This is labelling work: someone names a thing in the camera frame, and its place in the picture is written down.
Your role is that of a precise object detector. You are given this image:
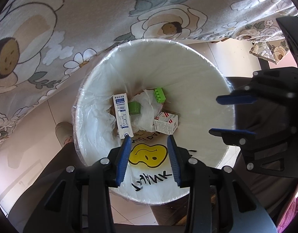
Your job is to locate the small white medicine box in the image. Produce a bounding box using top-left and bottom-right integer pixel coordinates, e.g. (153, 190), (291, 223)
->
(154, 111), (178, 135)

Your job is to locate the white plastic bag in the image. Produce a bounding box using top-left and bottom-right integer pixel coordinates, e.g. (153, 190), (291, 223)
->
(130, 90), (163, 133)

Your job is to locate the green toy brick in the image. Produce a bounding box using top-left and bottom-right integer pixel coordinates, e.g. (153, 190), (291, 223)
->
(154, 87), (166, 104)

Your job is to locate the small green block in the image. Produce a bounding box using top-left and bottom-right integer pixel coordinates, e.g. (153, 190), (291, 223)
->
(128, 101), (141, 115)

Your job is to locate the blue white milk carton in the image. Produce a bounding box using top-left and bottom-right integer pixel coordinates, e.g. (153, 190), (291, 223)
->
(113, 93), (134, 139)

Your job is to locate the white paper trash bin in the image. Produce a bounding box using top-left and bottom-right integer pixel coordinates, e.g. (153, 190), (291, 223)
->
(73, 39), (235, 205)

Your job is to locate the pink quilted jacket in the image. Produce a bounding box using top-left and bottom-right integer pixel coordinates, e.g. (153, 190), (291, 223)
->
(277, 197), (298, 233)

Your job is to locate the floral bed quilt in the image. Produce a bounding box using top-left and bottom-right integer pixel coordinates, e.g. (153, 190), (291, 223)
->
(0, 0), (298, 147)

